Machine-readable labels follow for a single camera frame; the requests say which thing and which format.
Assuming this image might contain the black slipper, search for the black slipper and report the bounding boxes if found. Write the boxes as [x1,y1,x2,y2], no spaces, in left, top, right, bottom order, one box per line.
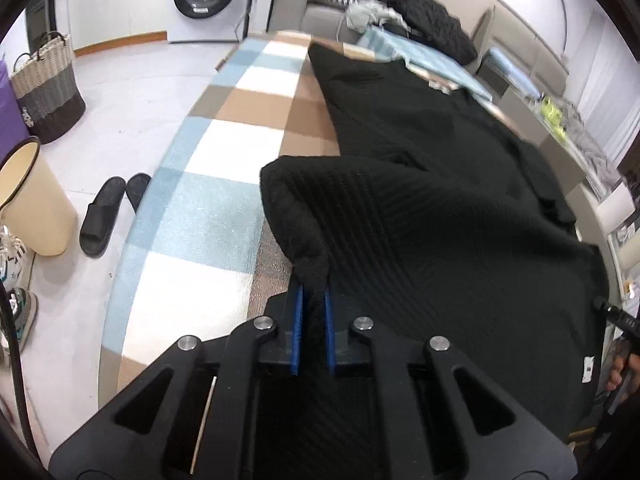
[79,176,127,259]
[125,172,152,213]

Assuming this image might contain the beige waste bin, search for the beige waste bin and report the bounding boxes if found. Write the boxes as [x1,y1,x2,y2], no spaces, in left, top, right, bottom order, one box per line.
[0,136,78,257]

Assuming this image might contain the teal checked cloth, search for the teal checked cloth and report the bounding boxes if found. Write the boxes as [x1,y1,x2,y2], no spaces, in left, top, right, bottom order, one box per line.
[360,27,493,103]

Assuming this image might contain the dark glass door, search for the dark glass door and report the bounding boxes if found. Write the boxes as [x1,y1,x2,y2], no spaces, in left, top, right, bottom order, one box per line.
[25,0,57,56]

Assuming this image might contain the grey sneaker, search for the grey sneaker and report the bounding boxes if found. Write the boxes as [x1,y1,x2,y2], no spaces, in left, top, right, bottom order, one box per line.
[0,287,39,356]

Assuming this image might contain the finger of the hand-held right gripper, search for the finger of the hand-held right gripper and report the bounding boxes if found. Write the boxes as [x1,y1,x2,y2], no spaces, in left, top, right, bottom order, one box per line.
[594,296,640,347]

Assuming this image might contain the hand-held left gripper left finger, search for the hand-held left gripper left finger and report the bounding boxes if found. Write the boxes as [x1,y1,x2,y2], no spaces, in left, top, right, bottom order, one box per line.
[47,280,306,480]

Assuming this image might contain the yellow green item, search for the yellow green item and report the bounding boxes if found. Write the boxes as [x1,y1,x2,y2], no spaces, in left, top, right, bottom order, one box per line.
[541,97,569,137]

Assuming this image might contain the checked blanket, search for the checked blanket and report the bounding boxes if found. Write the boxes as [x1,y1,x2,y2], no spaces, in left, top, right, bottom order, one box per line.
[97,30,591,411]

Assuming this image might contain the grey sofa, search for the grey sofa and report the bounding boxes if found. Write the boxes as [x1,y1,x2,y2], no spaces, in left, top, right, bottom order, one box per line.
[267,0,571,101]

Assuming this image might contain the beige box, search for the beige box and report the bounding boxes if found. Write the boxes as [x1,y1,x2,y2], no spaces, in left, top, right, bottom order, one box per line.
[492,77,590,193]

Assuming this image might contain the black knitted sweater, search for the black knitted sweater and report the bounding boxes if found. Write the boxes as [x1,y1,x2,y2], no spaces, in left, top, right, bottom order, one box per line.
[259,42,611,480]

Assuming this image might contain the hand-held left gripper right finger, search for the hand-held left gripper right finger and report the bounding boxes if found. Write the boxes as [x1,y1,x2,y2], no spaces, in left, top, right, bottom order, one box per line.
[324,290,576,480]

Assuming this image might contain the white cabinet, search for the white cabinet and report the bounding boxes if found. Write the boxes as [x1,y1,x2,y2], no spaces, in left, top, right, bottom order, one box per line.
[65,0,171,57]

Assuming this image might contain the grey white cloth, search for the grey white cloth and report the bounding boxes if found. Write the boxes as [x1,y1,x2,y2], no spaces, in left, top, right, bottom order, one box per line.
[345,0,401,36]

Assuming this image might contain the purple bag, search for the purple bag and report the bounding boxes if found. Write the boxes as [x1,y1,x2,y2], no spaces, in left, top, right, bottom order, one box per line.
[0,57,32,161]

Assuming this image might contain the person's right hand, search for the person's right hand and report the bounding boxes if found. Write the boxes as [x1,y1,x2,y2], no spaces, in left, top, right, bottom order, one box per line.
[604,347,640,392]

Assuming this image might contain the grey patterned cloth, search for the grey patterned cloth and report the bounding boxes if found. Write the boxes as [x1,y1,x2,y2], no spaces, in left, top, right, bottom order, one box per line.
[560,100,622,192]

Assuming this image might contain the black clothes pile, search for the black clothes pile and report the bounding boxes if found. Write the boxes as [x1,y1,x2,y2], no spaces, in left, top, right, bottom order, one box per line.
[375,0,478,67]

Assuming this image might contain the white sneaker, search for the white sneaker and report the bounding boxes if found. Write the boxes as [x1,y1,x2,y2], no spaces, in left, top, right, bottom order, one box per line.
[0,225,32,291]

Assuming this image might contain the black cable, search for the black cable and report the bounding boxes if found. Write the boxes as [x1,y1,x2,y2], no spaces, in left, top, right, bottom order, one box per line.
[0,285,32,461]

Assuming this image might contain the wicker laundry basket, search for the wicker laundry basket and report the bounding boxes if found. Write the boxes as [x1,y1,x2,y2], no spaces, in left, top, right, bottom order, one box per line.
[10,32,87,145]

